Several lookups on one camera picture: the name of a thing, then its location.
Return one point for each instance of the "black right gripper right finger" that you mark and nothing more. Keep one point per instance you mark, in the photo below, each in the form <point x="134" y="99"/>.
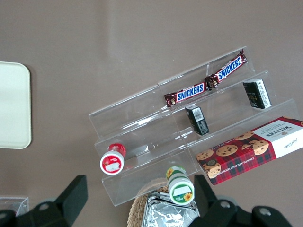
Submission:
<point x="208" y="201"/>

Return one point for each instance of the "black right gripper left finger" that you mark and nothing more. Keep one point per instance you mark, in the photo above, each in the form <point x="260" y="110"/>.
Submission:
<point x="71" y="201"/>

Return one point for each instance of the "foil wrapped sandwich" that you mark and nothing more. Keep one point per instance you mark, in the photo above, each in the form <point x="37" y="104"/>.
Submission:
<point x="165" y="212"/>

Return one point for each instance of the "woven wicker basket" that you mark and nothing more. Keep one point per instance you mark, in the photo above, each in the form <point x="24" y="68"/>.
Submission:
<point x="137" y="208"/>

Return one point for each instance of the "cream plastic tray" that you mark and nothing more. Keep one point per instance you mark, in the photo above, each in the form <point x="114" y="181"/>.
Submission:
<point x="14" y="106"/>

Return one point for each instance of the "green sunflower lidded jar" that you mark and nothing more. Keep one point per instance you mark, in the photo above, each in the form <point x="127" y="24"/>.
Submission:
<point x="180" y="186"/>

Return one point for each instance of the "clear plastic box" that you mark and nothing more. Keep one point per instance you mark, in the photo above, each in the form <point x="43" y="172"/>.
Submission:
<point x="14" y="204"/>

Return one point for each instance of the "red lidded small jar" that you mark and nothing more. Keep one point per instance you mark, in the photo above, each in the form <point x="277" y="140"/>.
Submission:
<point x="112" y="161"/>

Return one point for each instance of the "Walkers red tartan cookie box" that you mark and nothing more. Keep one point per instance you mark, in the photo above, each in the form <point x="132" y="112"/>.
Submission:
<point x="246" y="151"/>

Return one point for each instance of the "small black box with barcode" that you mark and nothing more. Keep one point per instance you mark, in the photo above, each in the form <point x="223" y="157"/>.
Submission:
<point x="198" y="120"/>

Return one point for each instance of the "clear acrylic stepped riser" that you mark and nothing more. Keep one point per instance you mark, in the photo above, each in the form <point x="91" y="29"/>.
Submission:
<point x="142" y="146"/>
<point x="227" y="111"/>

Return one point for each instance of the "Snickers chocolate bar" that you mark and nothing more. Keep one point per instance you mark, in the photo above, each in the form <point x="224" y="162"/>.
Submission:
<point x="229" y="68"/>
<point x="189" y="92"/>

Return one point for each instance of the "black box with white side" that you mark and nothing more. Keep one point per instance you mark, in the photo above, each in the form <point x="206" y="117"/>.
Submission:
<point x="257" y="93"/>

